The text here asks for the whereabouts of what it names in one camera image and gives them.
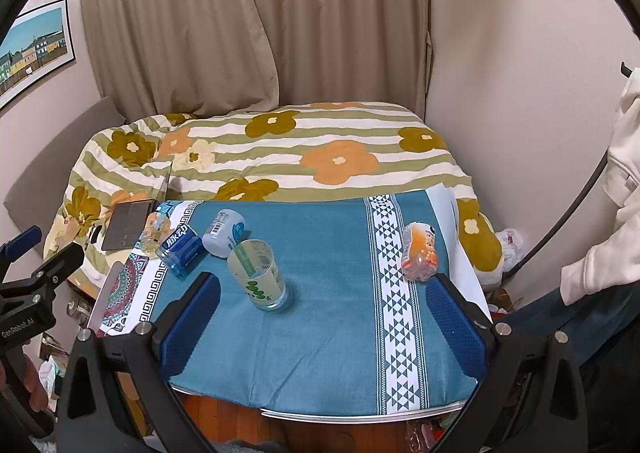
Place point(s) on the blue labelled clear bottle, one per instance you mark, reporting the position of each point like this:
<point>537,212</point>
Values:
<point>180,248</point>

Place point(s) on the floral striped blanket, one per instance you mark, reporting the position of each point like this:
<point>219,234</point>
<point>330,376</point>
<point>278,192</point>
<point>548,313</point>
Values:
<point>310,148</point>

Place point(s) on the teal patterned tablecloth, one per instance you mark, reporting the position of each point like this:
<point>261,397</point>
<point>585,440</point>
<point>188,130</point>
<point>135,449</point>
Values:
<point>330,283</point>

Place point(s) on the white hooded sweatshirt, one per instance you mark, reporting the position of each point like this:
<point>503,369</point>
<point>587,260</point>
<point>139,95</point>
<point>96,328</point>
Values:
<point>617,183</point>

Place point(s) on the blue jeans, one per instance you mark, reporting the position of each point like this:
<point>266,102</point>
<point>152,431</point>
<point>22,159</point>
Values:
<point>575,323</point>

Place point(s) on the person's left hand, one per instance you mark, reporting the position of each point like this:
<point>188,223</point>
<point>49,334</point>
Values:
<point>34,385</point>

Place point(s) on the beige curtain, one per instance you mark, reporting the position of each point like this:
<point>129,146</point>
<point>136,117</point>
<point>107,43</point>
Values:
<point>340,18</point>
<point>175,18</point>

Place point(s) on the clear cup green print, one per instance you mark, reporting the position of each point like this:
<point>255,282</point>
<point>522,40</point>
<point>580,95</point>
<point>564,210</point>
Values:
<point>257,278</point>

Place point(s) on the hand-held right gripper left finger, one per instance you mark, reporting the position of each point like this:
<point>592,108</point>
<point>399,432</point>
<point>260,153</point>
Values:
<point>192,328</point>

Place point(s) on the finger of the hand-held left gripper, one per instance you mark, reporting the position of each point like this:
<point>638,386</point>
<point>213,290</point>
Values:
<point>22,239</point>
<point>60,263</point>

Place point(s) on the white bottle blue label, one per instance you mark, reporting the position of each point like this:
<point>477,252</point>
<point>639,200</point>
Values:
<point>223,232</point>

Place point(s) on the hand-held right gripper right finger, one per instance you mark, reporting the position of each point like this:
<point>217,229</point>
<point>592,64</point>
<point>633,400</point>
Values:
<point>457,328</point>

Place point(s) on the grey laptop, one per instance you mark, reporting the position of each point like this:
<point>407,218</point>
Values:
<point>127,225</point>

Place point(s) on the white plastic bag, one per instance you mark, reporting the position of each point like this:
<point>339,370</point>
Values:
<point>511,247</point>

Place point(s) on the small clear yellow bottle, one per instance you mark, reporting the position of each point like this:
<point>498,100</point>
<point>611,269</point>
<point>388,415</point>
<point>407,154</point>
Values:
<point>152,231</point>

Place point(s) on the wall poster of houses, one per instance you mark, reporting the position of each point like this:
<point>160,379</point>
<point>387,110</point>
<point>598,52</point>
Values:
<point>35,50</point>

